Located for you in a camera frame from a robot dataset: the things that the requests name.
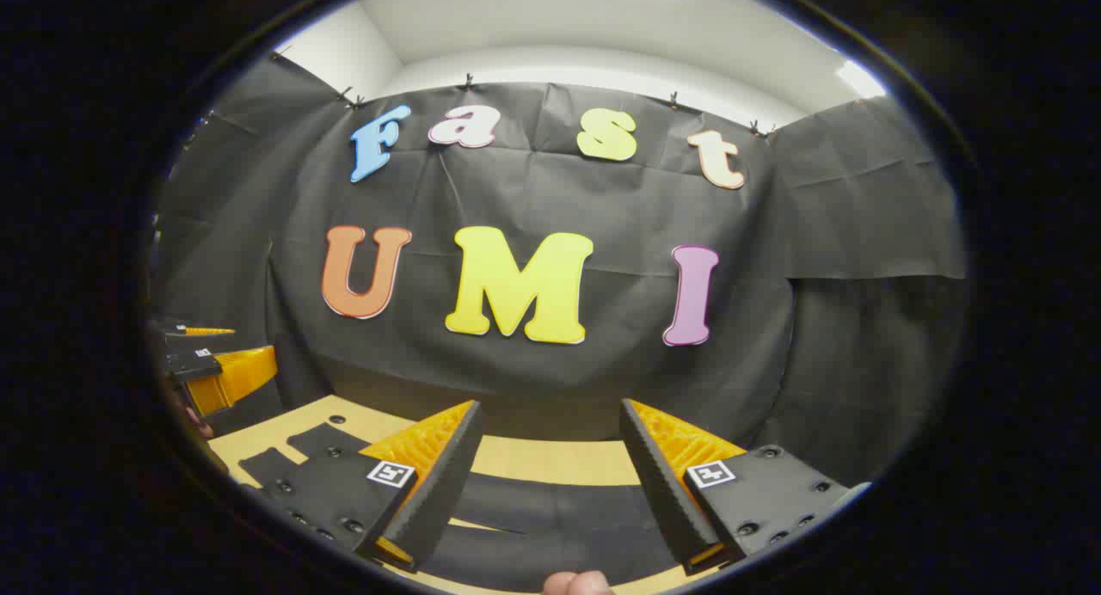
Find black backdrop cloth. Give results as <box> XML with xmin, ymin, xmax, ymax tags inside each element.
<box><xmin>151</xmin><ymin>52</ymin><xmax>969</xmax><ymax>488</ymax></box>

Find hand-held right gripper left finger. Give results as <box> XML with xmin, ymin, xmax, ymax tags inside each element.
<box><xmin>256</xmin><ymin>399</ymin><xmax>484</xmax><ymax>574</ymax></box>

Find black jeans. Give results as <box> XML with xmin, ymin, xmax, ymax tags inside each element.
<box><xmin>237</xmin><ymin>421</ymin><xmax>685</xmax><ymax>594</ymax></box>

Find row of black cloth clips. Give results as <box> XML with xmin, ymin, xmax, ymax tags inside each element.
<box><xmin>271</xmin><ymin>46</ymin><xmax>778</xmax><ymax>138</ymax></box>

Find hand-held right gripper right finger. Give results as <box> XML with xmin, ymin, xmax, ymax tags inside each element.
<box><xmin>619</xmin><ymin>397</ymin><xmax>874</xmax><ymax>577</ymax></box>

